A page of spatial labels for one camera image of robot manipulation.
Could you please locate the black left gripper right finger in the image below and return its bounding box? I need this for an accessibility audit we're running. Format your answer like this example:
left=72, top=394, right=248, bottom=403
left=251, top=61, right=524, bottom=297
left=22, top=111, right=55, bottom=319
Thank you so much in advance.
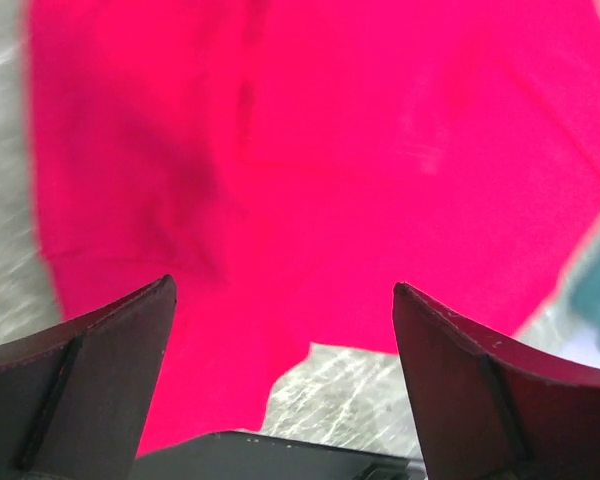
left=393, top=284, right=600, bottom=479

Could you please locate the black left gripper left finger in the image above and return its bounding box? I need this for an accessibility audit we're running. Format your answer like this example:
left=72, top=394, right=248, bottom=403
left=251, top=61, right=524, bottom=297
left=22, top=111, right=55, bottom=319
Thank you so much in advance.
left=0, top=276, right=176, bottom=479

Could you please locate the teal plastic basket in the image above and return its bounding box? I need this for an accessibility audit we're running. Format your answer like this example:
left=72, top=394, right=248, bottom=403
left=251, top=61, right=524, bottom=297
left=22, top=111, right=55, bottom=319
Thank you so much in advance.
left=567, top=239, right=600, bottom=351

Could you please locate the red t shirt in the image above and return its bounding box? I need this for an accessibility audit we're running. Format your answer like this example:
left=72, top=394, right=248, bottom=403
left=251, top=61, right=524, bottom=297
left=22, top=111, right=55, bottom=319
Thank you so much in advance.
left=25, top=1, right=600, bottom=454

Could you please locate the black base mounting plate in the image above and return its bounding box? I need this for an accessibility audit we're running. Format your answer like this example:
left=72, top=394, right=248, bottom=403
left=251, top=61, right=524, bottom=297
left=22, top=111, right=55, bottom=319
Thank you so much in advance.
left=130, top=432, right=427, bottom=480

